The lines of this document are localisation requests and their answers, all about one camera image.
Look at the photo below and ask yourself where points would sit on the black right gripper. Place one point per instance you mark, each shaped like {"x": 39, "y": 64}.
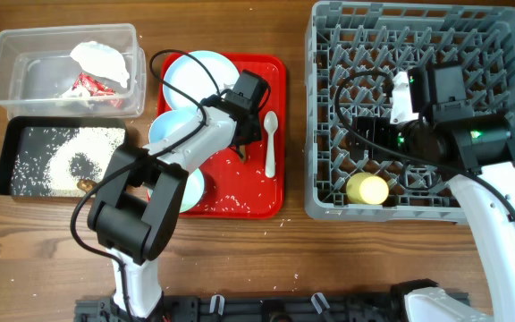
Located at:
{"x": 379, "y": 128}

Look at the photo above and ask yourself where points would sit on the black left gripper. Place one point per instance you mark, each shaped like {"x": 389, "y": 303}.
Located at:
{"x": 256, "y": 130}

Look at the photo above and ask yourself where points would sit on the brown carrot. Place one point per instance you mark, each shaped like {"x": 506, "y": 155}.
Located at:
{"x": 243, "y": 153}

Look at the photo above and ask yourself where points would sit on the yellow plastic cup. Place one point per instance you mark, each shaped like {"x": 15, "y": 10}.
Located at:
{"x": 364, "y": 188}

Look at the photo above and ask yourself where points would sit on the mint green rice bowl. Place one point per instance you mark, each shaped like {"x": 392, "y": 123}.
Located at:
{"x": 194, "y": 190}

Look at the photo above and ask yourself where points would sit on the light blue plate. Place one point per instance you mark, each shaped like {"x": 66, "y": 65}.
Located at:
{"x": 189, "y": 77}

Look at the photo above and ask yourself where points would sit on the light blue small bowl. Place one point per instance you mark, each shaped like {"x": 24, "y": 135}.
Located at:
{"x": 167, "y": 123}

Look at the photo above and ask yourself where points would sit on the white rice pile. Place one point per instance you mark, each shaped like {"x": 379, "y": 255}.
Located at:
{"x": 51, "y": 160}

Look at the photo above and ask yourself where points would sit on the red candy wrapper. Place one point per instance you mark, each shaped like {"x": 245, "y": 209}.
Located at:
{"x": 87, "y": 86}

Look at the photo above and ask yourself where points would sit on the white paper napkin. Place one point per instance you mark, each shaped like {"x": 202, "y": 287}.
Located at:
{"x": 102, "y": 61}

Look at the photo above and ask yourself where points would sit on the dark brown food scrap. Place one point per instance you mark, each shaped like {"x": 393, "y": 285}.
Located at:
{"x": 86, "y": 185}

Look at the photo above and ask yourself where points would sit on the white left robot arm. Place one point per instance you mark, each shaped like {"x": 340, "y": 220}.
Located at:
{"x": 130, "y": 216}

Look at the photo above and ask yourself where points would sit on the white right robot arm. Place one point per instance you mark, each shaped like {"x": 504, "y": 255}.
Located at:
{"x": 485, "y": 201}

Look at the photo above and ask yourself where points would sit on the grey dishwasher rack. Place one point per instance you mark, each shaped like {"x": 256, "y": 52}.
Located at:
{"x": 357, "y": 55}

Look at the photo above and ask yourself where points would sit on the clear plastic waste bin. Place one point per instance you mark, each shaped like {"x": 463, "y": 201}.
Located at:
{"x": 36, "y": 70}

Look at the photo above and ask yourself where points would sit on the black food waste tray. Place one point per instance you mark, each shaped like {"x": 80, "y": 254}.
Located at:
{"x": 17, "y": 125}

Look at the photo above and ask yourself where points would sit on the white plastic spoon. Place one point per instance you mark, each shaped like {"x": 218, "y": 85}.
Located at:
{"x": 270, "y": 125}

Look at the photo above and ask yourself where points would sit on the red plastic tray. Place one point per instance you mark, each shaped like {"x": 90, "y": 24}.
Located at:
{"x": 237, "y": 190}

